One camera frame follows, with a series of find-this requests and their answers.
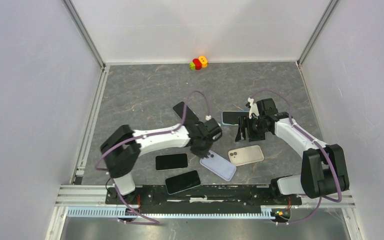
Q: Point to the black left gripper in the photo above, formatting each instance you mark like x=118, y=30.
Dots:
x=201, y=153

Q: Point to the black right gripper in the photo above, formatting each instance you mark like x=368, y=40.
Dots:
x=252, y=136

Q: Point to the black smartphone carried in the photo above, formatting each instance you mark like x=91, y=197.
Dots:
x=235, y=117

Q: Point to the light blue phone case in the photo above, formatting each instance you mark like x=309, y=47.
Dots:
x=233, y=118

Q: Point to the beige translucent phone case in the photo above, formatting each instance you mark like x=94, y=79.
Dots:
x=246, y=155

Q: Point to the lilac phone case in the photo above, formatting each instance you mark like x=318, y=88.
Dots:
x=219, y=166

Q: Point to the black smartphone front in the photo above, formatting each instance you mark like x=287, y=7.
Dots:
x=182, y=182

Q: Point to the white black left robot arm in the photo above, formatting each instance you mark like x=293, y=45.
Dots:
x=123, y=148

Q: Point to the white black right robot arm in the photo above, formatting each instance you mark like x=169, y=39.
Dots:
x=323, y=167

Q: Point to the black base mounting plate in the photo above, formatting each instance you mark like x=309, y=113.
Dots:
x=208, y=199

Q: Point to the colourful toy blocks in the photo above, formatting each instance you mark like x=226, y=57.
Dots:
x=198, y=63

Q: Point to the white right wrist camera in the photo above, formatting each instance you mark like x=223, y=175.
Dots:
x=253, y=108

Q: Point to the light blue toothed rail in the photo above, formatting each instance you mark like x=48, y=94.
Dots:
x=122, y=212

